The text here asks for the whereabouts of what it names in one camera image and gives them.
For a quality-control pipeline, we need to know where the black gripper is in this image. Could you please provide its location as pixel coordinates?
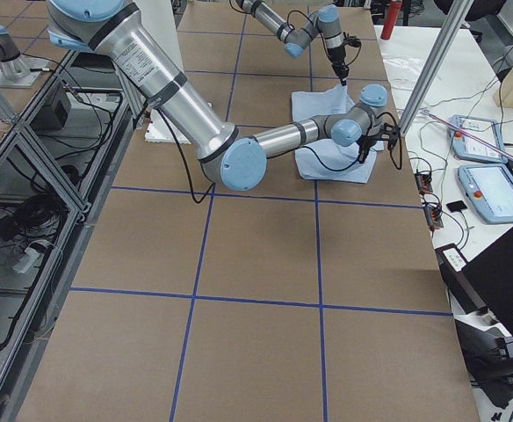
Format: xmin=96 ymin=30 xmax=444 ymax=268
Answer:
xmin=327 ymin=44 xmax=350 ymax=86
xmin=358 ymin=131 xmax=380 ymax=164

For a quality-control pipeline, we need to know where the black laptop computer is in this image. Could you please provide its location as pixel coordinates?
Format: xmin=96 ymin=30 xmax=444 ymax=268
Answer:
xmin=442 ymin=226 xmax=513 ymax=409

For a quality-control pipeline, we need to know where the grey aluminium frame post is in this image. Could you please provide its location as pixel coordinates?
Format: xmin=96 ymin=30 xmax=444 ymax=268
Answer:
xmin=400 ymin=0 xmax=473 ymax=135

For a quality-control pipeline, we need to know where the upper blue teach pendant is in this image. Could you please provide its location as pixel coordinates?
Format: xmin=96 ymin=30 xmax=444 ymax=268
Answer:
xmin=448 ymin=114 xmax=507 ymax=164

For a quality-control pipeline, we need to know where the black box on table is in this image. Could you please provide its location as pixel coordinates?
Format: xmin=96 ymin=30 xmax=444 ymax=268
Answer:
xmin=435 ymin=244 xmax=467 ymax=275

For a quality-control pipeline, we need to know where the red cylinder bottle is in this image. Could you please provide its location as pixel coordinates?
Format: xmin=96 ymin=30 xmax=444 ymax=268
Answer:
xmin=380 ymin=0 xmax=402 ymax=40

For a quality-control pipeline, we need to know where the orange connector board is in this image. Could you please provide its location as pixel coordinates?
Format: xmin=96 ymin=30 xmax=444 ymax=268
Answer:
xmin=423 ymin=203 xmax=444 ymax=232
xmin=415 ymin=172 xmax=434 ymax=194

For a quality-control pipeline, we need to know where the lower blue teach pendant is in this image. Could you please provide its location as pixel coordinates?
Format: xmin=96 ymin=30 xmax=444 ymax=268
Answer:
xmin=457 ymin=164 xmax=513 ymax=224

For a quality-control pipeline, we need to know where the clear plastic bag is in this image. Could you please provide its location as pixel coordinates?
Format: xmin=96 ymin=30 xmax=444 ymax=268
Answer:
xmin=382 ymin=53 xmax=426 ymax=91

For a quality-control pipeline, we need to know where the blue teach pendant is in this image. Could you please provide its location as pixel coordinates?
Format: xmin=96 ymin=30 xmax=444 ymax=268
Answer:
xmin=457 ymin=164 xmax=513 ymax=224
xmin=448 ymin=114 xmax=507 ymax=164

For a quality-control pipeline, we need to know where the light blue button-up shirt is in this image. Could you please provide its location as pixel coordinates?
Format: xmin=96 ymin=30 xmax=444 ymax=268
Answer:
xmin=292 ymin=84 xmax=377 ymax=184

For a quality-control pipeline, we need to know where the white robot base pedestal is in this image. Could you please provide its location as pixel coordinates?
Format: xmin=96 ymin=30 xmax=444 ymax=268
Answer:
xmin=136 ymin=0 xmax=184 ymax=142

